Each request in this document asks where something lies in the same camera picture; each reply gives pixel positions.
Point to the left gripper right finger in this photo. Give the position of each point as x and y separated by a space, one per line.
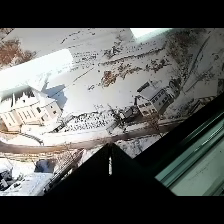
133 180

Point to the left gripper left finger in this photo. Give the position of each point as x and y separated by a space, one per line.
90 180

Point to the silver frame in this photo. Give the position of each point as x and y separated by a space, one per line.
196 163

